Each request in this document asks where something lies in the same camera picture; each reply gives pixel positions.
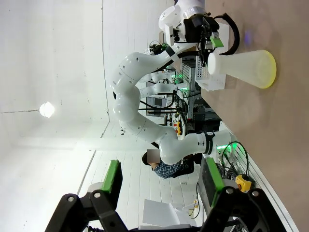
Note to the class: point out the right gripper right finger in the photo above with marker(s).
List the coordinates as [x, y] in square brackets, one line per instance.
[210, 186]

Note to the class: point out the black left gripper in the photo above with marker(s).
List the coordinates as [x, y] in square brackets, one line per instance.
[193, 29]

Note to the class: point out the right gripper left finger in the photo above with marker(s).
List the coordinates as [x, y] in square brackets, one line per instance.
[113, 183]

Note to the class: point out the white round lid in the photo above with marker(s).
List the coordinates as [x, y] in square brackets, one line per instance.
[210, 64]

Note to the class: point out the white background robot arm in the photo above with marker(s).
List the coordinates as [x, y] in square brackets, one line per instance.
[157, 76]
[157, 89]

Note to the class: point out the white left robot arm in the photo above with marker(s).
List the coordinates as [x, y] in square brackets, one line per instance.
[130, 91]

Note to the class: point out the white perforated plastic basket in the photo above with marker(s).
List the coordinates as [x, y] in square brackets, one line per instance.
[212, 81]

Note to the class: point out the yellow emergency stop box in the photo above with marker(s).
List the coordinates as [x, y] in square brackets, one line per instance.
[243, 183]

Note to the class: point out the person in plaid shirt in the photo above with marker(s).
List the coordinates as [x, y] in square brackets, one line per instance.
[166, 170]

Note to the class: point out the translucent conical flask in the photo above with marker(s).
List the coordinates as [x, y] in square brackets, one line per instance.
[253, 68]

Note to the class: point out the white folded paper sheet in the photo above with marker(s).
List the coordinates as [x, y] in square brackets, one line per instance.
[159, 212]

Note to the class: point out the round ceiling lamp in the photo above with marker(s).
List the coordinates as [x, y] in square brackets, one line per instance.
[47, 110]

